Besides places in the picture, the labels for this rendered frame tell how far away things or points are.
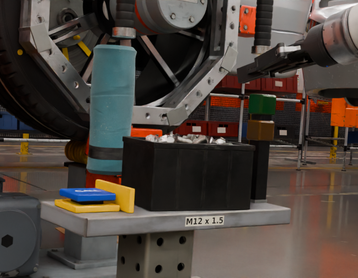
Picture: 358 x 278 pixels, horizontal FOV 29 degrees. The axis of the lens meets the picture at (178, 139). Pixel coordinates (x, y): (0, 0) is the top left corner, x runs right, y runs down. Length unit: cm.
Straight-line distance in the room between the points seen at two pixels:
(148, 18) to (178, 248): 51
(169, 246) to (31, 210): 44
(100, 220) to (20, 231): 47
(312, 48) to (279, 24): 119
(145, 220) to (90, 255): 62
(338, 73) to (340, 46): 316
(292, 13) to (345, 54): 127
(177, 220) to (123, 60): 39
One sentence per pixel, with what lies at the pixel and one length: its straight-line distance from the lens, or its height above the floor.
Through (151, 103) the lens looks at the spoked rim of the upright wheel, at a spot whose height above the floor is 63.
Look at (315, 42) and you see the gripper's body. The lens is 120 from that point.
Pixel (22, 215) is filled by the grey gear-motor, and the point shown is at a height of 37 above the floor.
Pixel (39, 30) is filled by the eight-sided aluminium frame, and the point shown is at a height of 76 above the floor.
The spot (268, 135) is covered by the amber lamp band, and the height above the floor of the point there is 58.
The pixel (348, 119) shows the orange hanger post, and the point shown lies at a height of 58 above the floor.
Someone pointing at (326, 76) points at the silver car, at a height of 86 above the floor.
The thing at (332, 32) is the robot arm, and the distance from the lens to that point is 117.
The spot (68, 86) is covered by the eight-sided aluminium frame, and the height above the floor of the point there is 65.
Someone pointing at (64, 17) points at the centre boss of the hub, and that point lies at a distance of 199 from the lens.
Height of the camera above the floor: 63
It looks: 3 degrees down
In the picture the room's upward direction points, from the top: 4 degrees clockwise
